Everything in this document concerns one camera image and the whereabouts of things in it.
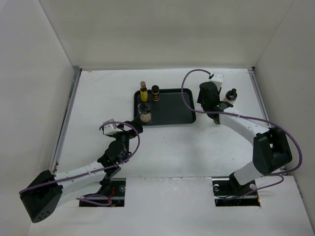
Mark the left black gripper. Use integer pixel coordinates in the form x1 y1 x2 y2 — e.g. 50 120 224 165
112 117 142 163

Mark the white shaker black cap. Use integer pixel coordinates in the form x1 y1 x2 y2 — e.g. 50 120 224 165
138 102 151 123
223 88 238 105

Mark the small brown spice jar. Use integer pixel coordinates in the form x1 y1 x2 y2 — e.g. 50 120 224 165
152 85 159 102

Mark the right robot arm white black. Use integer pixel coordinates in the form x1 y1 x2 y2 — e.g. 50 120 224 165
197 82 292 195

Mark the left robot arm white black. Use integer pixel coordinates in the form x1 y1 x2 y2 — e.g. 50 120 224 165
19 117 143 223

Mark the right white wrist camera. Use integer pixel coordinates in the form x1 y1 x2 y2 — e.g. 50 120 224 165
209 73 224 90

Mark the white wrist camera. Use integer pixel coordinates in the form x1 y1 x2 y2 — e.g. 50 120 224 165
209 73 224 90
102 119 120 135

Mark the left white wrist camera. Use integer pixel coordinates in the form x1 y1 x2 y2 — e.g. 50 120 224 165
102 119 120 135

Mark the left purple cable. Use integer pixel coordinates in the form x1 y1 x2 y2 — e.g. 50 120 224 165
18 120 141 205

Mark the purple cable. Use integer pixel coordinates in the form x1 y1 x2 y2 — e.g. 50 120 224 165
181 69 304 200
18 120 141 205

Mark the right aluminium table rail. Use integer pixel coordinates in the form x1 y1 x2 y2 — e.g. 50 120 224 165
248 66 286 173

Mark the aluminium table rail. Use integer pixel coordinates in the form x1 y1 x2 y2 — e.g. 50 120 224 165
49 66 82 172
248 66 286 173

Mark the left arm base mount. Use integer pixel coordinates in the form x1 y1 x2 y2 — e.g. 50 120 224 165
79 178 126 207

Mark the left aluminium table rail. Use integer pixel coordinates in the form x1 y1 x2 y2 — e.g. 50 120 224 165
49 66 82 172

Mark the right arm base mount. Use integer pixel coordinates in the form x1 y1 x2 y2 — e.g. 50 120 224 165
212 178 260 207

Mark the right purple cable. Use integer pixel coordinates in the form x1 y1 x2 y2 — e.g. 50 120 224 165
181 69 304 200

